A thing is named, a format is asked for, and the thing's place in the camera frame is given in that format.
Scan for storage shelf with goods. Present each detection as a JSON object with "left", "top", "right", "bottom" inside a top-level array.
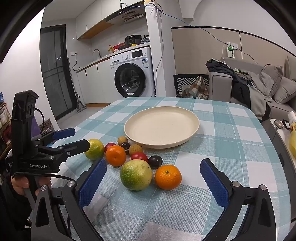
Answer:
[{"left": 0, "top": 91, "right": 13, "bottom": 160}]

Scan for white side table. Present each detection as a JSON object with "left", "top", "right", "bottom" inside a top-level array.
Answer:
[{"left": 269, "top": 118, "right": 296, "bottom": 172}]

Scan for dark purple plum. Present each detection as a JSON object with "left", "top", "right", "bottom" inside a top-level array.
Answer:
[
  {"left": 120, "top": 142, "right": 131, "bottom": 155},
  {"left": 148, "top": 155, "right": 162, "bottom": 169}
]

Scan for white paper tube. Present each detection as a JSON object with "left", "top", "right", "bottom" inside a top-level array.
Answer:
[{"left": 287, "top": 111, "right": 296, "bottom": 131}]

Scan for dark clothes pile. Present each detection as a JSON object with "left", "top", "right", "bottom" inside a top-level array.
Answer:
[{"left": 205, "top": 59, "right": 252, "bottom": 107}]

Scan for orange mandarin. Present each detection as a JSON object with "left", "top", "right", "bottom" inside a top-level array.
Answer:
[
  {"left": 106, "top": 145, "right": 127, "bottom": 167},
  {"left": 154, "top": 164, "right": 182, "bottom": 190}
]

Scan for teal checked tablecloth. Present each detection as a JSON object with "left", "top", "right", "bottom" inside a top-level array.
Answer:
[{"left": 30, "top": 96, "right": 290, "bottom": 241}]

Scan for grey sofa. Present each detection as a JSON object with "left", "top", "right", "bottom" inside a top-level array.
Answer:
[{"left": 208, "top": 56, "right": 296, "bottom": 116}]

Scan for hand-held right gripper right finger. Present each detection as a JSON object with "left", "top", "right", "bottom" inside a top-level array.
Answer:
[{"left": 200, "top": 159, "right": 277, "bottom": 241}]

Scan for grey garment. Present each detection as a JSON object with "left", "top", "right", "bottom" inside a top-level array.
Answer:
[{"left": 245, "top": 72, "right": 273, "bottom": 121}]

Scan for black rice cooker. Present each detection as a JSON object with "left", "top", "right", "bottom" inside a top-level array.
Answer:
[{"left": 125, "top": 35, "right": 142, "bottom": 47}]

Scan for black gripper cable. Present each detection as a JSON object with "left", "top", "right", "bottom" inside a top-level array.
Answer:
[{"left": 34, "top": 108, "right": 45, "bottom": 135}]

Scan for grey pillow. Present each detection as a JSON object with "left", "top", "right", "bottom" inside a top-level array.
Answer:
[
  {"left": 258, "top": 64, "right": 283, "bottom": 96},
  {"left": 273, "top": 77, "right": 296, "bottom": 105}
]

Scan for stick vacuum cleaner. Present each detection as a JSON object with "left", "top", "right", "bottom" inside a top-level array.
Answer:
[{"left": 67, "top": 58, "right": 87, "bottom": 113}]

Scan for white wall cabinets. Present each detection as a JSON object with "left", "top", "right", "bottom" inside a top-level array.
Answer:
[{"left": 76, "top": 0, "right": 121, "bottom": 40}]

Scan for white green wall device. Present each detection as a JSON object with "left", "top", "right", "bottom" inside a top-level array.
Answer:
[{"left": 225, "top": 42, "right": 238, "bottom": 58}]

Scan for white washing machine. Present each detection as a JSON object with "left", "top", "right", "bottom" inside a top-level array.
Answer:
[{"left": 109, "top": 47, "right": 155, "bottom": 98}]

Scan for steel range hood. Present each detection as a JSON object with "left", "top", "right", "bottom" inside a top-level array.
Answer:
[{"left": 106, "top": 2, "right": 146, "bottom": 25}]

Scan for black patterned chair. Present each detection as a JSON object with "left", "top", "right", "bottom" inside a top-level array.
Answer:
[{"left": 173, "top": 74, "right": 210, "bottom": 98}]

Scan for person's left hand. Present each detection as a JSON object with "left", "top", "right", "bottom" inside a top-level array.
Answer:
[{"left": 11, "top": 176, "right": 52, "bottom": 197}]

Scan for yellow bag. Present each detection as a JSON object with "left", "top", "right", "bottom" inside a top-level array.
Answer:
[{"left": 289, "top": 128, "right": 296, "bottom": 160}]

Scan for yellow green round fruit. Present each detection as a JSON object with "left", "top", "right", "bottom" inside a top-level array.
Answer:
[
  {"left": 120, "top": 159, "right": 153, "bottom": 191},
  {"left": 84, "top": 138, "right": 105, "bottom": 161}
]

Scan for white kitchen counter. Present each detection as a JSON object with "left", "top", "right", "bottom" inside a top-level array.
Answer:
[{"left": 76, "top": 44, "right": 116, "bottom": 105}]

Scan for cream round plate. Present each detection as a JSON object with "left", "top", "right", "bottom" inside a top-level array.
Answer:
[{"left": 124, "top": 106, "right": 200, "bottom": 149}]

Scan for plaid cloth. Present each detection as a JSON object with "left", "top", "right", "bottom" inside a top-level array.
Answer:
[{"left": 180, "top": 76, "right": 210, "bottom": 100}]

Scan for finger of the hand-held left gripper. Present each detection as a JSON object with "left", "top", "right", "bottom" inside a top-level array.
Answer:
[
  {"left": 38, "top": 139, "right": 90, "bottom": 161},
  {"left": 32, "top": 127, "right": 76, "bottom": 145}
]

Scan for person's left forearm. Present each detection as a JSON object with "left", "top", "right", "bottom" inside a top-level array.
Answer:
[{"left": 0, "top": 178, "right": 33, "bottom": 232}]

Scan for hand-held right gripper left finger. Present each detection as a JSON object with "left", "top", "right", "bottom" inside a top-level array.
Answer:
[{"left": 31, "top": 158, "right": 108, "bottom": 241}]

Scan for dark glass door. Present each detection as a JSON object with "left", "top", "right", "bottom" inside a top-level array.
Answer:
[{"left": 40, "top": 25, "right": 77, "bottom": 121}]

